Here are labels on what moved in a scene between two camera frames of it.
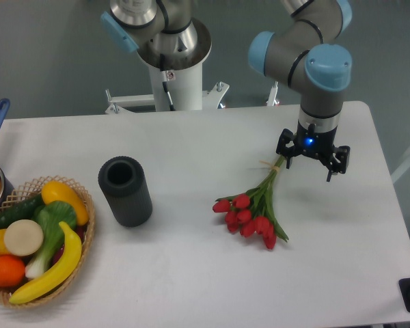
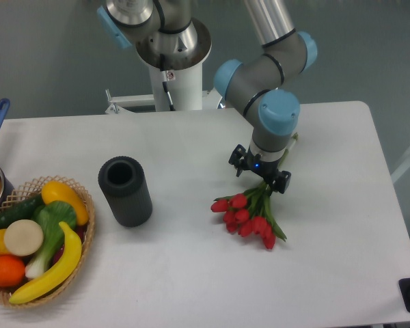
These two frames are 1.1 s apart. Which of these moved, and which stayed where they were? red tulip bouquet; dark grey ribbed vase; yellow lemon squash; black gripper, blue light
Moved: black gripper, blue light
Stayed: red tulip bouquet; dark grey ribbed vase; yellow lemon squash
